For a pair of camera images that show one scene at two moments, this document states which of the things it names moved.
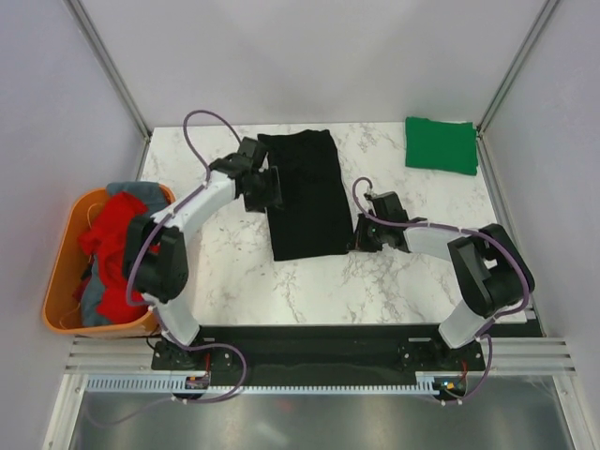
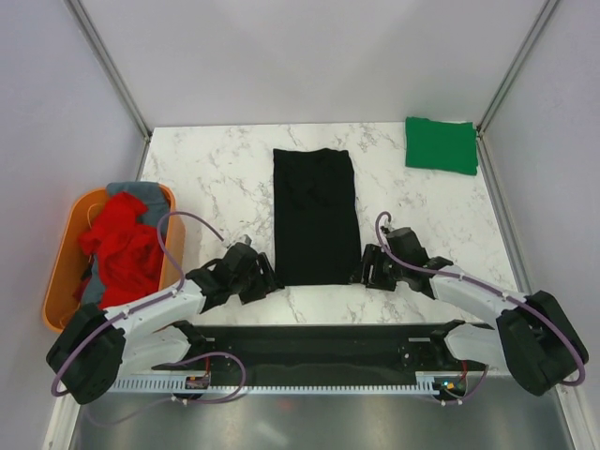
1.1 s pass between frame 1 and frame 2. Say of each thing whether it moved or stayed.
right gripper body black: moved
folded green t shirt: stayed
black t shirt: moved
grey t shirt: stayed
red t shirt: stayed
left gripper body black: moved
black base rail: stayed
